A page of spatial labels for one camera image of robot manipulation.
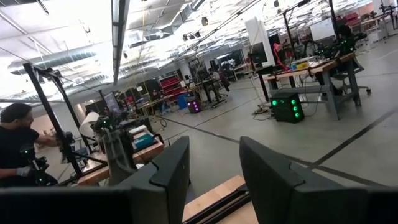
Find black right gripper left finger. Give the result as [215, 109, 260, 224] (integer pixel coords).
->
[118, 136, 191, 224]

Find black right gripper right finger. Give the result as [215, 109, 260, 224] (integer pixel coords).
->
[239, 136, 369, 224]

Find black office chair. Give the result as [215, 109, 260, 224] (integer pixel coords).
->
[331, 55, 373, 95]

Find wooden table black rails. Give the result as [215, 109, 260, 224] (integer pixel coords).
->
[76, 132, 165, 187]

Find teal box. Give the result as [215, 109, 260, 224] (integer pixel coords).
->
[133, 133, 155, 151]

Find computer tower purple lights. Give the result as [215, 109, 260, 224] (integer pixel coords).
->
[187, 100, 202, 114]

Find black computer tower green lights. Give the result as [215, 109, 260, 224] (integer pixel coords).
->
[269, 91, 305, 124]

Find blue bin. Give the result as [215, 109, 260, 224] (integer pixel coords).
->
[177, 95, 189, 110]

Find white paper roll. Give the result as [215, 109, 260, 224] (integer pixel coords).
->
[78, 111, 101, 139]

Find angled dark monitor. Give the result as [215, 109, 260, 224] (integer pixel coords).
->
[103, 91, 122, 114]

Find red parts shelf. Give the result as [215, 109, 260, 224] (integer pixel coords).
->
[158, 74, 185, 96]

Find person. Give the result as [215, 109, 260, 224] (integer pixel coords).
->
[218, 68, 231, 93]
[0, 102, 62, 188]
[207, 67, 222, 94]

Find wooden workbench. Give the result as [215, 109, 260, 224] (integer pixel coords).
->
[264, 52, 363, 121]

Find black computer monitor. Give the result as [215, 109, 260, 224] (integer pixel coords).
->
[248, 42, 269, 68]

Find black robot arms green lights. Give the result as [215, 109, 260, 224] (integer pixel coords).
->
[303, 24, 368, 62]

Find white board screen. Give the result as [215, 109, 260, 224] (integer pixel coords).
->
[310, 17, 336, 42]

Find black aluminium rig frame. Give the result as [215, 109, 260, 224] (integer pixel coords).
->
[23, 62, 109, 187]

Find black station camera frame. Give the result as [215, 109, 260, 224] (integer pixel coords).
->
[281, 0, 341, 62]

